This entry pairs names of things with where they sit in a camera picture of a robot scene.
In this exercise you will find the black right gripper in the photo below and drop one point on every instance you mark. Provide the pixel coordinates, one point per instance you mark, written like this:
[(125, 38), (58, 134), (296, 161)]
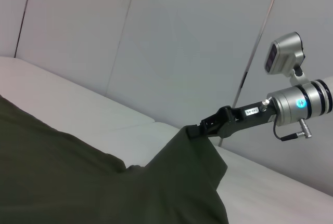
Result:
[(249, 118)]

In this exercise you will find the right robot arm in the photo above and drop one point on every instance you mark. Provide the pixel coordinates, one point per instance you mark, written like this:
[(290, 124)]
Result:
[(291, 104)]

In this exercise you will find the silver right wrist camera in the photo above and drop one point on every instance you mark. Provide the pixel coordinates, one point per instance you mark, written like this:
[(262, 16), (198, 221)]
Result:
[(283, 52)]

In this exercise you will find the dark green shirt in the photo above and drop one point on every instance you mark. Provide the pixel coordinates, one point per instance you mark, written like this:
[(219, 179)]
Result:
[(78, 177)]

